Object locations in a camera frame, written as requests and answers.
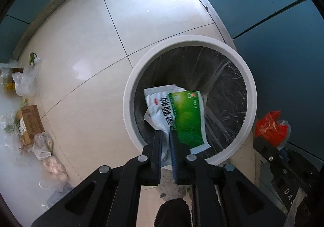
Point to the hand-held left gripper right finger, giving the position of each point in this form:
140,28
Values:
174,158

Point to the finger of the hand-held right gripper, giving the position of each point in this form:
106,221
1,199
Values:
265,149

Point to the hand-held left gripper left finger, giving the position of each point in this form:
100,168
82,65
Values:
155,156

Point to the red plastic wrapper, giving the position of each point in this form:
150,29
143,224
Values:
270,128

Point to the green and white snack packet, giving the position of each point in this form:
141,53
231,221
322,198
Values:
177,113

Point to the white round trash bin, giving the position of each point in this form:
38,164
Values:
187,100

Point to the clear bin liner bag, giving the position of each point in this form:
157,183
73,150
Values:
217,85

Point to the black cloth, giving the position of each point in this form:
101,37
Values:
173,213

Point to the clear bag with pale food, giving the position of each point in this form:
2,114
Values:
49,156

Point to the brown cardboard box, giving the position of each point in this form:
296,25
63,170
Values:
29,123

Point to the clear bag with leafy greens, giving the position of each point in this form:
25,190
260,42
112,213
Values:
10,125

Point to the clear bag with green stems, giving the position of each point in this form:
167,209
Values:
26,77

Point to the yellow bottle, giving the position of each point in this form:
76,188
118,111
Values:
7,78

